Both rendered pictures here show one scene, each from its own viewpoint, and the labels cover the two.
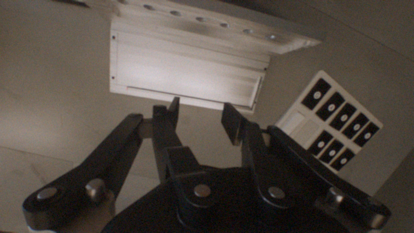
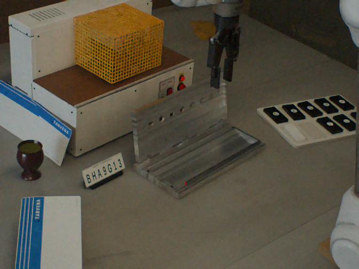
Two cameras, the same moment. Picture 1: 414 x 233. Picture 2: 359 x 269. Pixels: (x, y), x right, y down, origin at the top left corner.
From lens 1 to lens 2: 204 cm
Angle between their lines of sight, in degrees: 65
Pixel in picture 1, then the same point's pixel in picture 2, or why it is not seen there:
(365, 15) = (233, 86)
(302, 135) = (312, 132)
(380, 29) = (249, 83)
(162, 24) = (168, 132)
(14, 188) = not seen: outside the picture
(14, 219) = not seen: outside the picture
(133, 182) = (283, 247)
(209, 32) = (188, 121)
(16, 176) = not seen: outside the picture
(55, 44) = (119, 204)
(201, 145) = (275, 185)
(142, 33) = (158, 160)
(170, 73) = (195, 163)
